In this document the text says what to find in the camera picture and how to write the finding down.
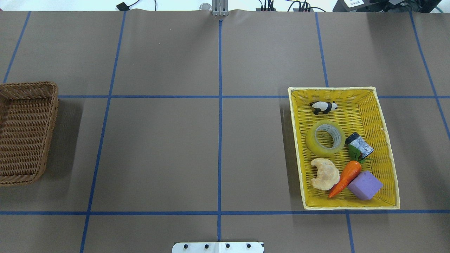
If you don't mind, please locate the yellow tape roll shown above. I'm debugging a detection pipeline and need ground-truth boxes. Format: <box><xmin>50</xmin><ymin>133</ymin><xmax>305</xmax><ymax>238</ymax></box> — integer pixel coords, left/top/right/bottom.
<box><xmin>305</xmin><ymin>120</ymin><xmax>345</xmax><ymax>157</ymax></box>

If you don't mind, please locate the orange toy carrot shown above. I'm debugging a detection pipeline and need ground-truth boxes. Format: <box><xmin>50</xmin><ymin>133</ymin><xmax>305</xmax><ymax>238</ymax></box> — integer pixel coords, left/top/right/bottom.
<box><xmin>328</xmin><ymin>145</ymin><xmax>369</xmax><ymax>199</ymax></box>

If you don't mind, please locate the brown wicker basket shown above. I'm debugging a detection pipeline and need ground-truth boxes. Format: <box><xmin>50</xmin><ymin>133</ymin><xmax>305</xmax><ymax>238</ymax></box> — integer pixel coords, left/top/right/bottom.
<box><xmin>0</xmin><ymin>81</ymin><xmax>58</xmax><ymax>186</ymax></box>

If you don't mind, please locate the black adapter with cable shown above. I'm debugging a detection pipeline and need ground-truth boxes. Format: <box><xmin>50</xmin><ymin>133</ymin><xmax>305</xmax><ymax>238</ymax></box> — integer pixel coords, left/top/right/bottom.
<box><xmin>116</xmin><ymin>0</ymin><xmax>159</xmax><ymax>11</ymax></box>

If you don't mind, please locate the yellow woven basket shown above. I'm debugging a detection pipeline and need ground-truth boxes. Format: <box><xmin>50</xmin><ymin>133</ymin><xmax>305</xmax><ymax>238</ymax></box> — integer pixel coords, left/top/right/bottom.
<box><xmin>288</xmin><ymin>87</ymin><xmax>400</xmax><ymax>210</ymax></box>

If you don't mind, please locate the black monitor stand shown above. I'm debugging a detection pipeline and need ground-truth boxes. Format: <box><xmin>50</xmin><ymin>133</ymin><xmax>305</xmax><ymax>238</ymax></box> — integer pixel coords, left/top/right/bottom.
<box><xmin>332</xmin><ymin>0</ymin><xmax>444</xmax><ymax>13</ymax></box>

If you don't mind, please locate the metal camera post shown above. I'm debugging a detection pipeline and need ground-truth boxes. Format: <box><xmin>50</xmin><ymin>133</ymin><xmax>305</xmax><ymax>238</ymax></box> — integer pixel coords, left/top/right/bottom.
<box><xmin>211</xmin><ymin>0</ymin><xmax>229</xmax><ymax>17</ymax></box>

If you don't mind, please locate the panda figurine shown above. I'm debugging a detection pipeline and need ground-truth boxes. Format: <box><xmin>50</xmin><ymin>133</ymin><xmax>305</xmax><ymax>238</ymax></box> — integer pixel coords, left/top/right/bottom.
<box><xmin>309</xmin><ymin>101</ymin><xmax>338</xmax><ymax>115</ymax></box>

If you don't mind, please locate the purple foam block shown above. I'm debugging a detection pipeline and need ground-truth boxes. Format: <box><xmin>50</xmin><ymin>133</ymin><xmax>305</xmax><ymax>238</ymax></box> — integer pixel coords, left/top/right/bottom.
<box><xmin>347</xmin><ymin>171</ymin><xmax>383</xmax><ymax>200</ymax></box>

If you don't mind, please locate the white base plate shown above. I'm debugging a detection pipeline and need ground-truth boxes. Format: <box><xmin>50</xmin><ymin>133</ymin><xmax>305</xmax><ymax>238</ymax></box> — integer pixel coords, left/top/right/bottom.
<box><xmin>172</xmin><ymin>241</ymin><xmax>265</xmax><ymax>253</ymax></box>

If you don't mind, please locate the small black labelled jar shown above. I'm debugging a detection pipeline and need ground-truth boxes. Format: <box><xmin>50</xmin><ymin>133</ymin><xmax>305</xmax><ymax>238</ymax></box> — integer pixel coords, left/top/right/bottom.
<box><xmin>345</xmin><ymin>132</ymin><xmax>374</xmax><ymax>160</ymax></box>

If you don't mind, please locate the toy bread piece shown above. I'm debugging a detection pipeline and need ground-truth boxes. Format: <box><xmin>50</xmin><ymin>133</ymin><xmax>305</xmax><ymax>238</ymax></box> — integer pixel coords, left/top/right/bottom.
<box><xmin>310</xmin><ymin>157</ymin><xmax>340</xmax><ymax>190</ymax></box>

